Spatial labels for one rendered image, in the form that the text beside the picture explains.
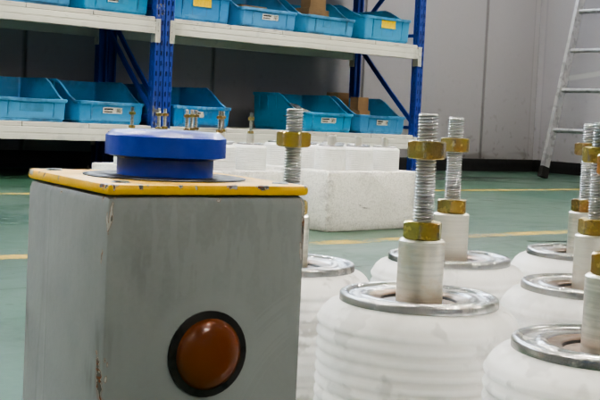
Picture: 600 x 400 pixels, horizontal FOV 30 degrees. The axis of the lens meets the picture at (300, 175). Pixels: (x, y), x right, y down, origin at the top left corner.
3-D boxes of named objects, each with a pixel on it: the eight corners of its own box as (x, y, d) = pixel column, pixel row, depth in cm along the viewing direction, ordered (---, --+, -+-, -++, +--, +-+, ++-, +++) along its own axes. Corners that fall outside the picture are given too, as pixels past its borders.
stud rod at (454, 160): (438, 237, 69) (445, 116, 69) (447, 237, 70) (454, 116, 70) (452, 239, 69) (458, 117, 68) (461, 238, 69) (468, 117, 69)
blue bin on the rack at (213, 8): (120, 22, 597) (121, -18, 596) (180, 29, 621) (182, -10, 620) (170, 19, 559) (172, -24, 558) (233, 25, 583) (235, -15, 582)
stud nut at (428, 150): (437, 158, 54) (438, 141, 54) (453, 160, 52) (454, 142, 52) (400, 157, 53) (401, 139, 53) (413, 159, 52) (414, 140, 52)
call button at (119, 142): (245, 196, 37) (248, 134, 37) (133, 196, 35) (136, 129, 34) (190, 187, 40) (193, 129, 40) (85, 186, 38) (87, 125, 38)
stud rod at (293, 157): (298, 242, 64) (304, 109, 63) (296, 244, 63) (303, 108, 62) (281, 240, 64) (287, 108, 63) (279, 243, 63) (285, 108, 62)
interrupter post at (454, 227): (421, 264, 69) (424, 212, 69) (443, 262, 71) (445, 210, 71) (454, 269, 68) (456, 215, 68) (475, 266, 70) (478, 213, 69)
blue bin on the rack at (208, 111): (120, 122, 598) (120, 83, 596) (179, 125, 622) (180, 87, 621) (171, 126, 560) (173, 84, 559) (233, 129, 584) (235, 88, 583)
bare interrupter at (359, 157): (339, 203, 352) (343, 136, 351) (370, 204, 352) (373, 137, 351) (339, 205, 343) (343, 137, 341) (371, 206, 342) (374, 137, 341)
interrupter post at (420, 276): (431, 303, 55) (435, 236, 55) (452, 312, 52) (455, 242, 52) (386, 303, 54) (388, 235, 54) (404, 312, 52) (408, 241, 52)
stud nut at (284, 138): (312, 147, 64) (312, 132, 63) (308, 147, 62) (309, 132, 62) (278, 145, 64) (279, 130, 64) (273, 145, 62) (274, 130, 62)
